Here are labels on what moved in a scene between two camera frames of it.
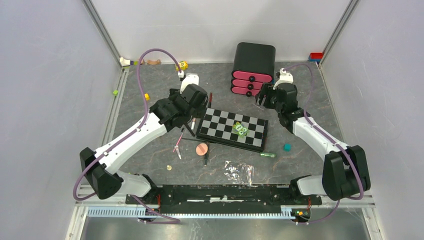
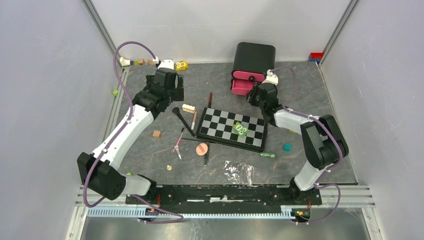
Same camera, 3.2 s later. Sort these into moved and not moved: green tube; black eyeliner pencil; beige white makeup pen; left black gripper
Moved: left black gripper
Not moved: green tube; beige white makeup pen; black eyeliner pencil
